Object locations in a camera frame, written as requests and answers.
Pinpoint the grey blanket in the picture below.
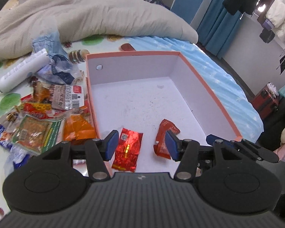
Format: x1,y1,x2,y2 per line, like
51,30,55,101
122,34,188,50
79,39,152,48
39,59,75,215
0,0,199,66

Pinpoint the brown packet with white label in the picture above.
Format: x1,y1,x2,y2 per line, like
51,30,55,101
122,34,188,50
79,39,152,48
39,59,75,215
32,81,85,111

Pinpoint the red foil snack packet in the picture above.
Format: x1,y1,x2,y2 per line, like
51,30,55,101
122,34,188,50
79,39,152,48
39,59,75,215
112,128,143,173

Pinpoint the white tube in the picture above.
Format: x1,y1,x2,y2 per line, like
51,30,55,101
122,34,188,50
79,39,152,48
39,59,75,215
0,49,49,93

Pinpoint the blue and white snack packet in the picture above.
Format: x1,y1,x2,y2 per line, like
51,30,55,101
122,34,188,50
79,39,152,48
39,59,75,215
0,125,15,150

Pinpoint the clear white and blue packet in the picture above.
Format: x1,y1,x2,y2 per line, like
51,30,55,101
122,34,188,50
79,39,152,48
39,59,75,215
5,145,31,169

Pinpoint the orange cardboard box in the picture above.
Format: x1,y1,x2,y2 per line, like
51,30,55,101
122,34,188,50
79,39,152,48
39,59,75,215
85,51,243,175

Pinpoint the light blue plastic bag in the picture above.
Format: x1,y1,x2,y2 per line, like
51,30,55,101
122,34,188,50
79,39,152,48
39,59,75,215
33,31,60,54

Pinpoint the clear packet with brown contents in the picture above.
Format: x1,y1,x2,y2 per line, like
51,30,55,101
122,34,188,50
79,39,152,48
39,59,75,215
0,110,23,130

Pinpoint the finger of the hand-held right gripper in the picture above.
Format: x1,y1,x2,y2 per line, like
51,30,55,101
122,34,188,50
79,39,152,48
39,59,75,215
206,134,280,164

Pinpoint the fruit printed mat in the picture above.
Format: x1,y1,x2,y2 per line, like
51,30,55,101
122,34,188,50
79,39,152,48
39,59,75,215
0,34,137,220

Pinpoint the blue padded board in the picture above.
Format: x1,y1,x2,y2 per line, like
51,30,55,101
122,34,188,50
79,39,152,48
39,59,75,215
170,0,206,25

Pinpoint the red suitcase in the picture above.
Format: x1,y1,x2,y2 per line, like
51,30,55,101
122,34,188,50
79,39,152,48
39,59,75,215
251,83,280,121

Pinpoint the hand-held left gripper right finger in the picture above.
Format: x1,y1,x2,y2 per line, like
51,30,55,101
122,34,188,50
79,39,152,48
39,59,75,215
165,131,243,181

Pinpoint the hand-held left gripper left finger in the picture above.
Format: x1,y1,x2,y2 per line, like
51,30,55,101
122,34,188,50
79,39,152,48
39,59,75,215
39,130,120,181

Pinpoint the blue curtain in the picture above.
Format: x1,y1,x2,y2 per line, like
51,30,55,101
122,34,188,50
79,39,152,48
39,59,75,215
197,0,243,60

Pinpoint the red-orange snack packet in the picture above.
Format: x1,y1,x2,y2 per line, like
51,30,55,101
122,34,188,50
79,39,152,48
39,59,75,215
153,119,181,158

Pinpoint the small black hanging bag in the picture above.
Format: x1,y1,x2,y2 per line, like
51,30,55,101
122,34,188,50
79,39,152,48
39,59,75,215
260,27,275,44

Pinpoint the green-bordered snack packet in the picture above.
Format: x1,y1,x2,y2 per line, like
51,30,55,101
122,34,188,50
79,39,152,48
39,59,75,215
11,114,66,155

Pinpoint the dark blue clear wrapper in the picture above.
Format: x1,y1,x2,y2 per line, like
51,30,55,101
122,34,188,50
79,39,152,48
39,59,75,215
37,53,79,85

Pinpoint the orange snack packet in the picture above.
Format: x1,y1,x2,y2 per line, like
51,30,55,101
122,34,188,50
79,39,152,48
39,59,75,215
63,113,97,141

